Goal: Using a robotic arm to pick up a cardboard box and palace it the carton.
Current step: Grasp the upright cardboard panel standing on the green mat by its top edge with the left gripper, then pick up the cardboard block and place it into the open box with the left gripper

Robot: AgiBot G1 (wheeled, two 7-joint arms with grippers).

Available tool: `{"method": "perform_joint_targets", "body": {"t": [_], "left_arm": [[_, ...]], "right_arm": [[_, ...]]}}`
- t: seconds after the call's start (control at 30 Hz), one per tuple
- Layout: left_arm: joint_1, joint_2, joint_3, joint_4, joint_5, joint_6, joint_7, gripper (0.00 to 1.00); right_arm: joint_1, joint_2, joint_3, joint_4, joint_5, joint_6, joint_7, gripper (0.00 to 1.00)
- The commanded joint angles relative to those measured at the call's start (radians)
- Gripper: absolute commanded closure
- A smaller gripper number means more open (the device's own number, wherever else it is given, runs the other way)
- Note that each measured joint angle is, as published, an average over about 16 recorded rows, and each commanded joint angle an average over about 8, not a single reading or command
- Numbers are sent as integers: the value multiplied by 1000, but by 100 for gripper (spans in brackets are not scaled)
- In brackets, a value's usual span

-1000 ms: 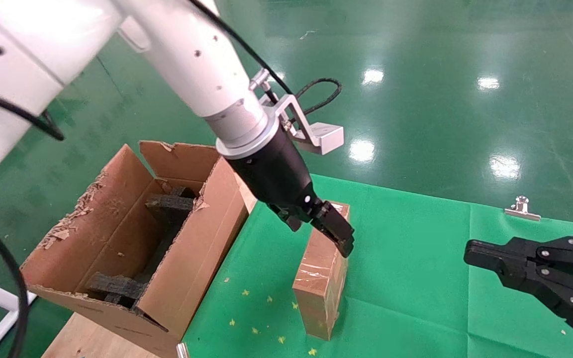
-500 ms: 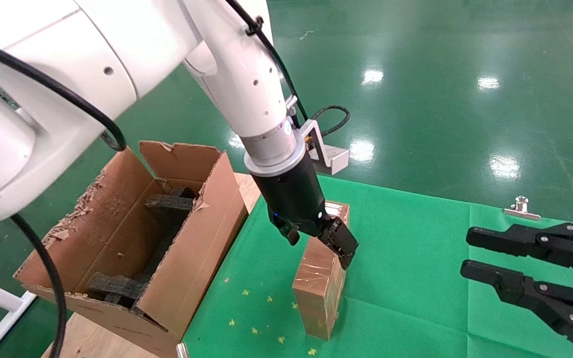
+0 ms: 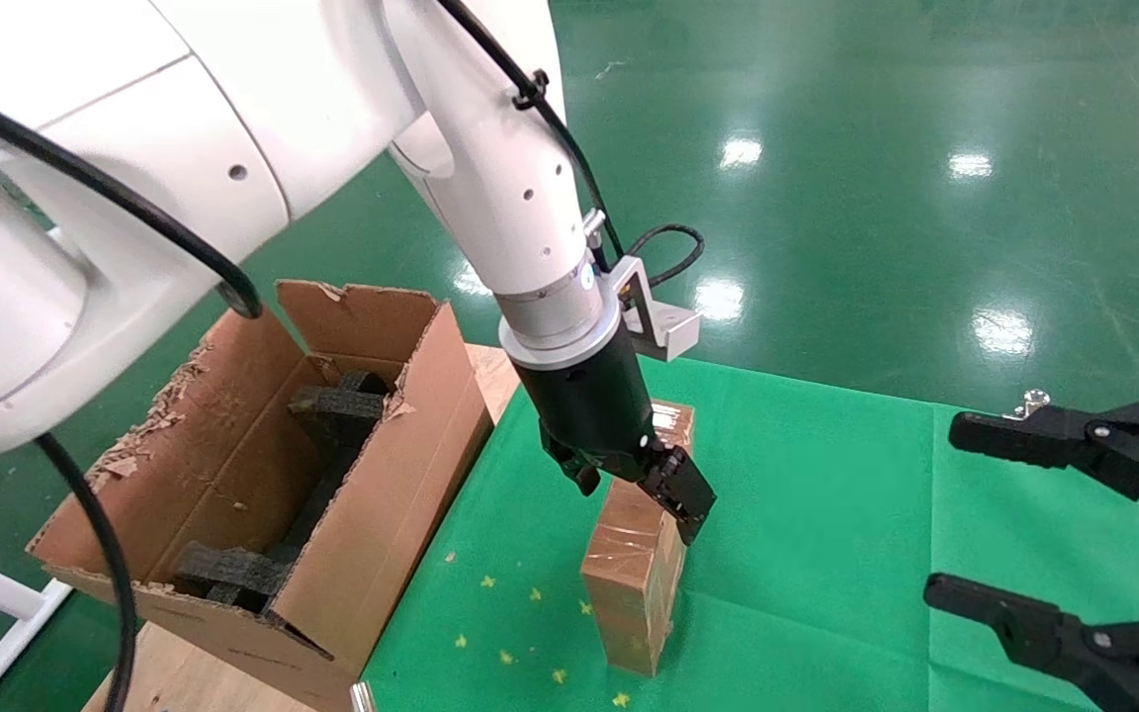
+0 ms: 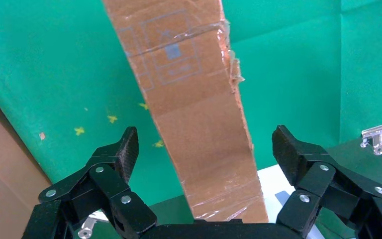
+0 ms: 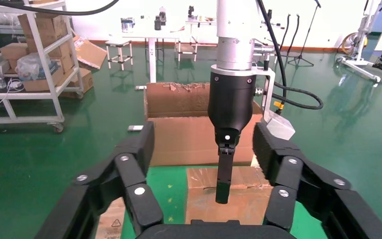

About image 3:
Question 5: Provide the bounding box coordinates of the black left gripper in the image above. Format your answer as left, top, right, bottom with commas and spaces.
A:
513, 321, 717, 547

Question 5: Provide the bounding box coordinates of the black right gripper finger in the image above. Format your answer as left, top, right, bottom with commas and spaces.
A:
923, 572, 1139, 712
947, 399, 1139, 540

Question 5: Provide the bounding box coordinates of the small taped cardboard box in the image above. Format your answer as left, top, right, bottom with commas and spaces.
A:
579, 399, 697, 678

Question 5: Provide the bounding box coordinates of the large open cardboard carton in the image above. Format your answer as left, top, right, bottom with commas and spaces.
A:
28, 280, 496, 712

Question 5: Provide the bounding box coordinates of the green table cloth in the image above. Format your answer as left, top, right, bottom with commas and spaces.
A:
362, 346, 1139, 712

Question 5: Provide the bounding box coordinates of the black foam insert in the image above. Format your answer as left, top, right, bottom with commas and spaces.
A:
169, 368, 393, 614

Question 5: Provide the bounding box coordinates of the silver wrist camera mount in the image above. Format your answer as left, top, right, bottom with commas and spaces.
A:
614, 255, 702, 363

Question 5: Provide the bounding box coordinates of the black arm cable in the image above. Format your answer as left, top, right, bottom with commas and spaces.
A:
0, 0, 706, 712

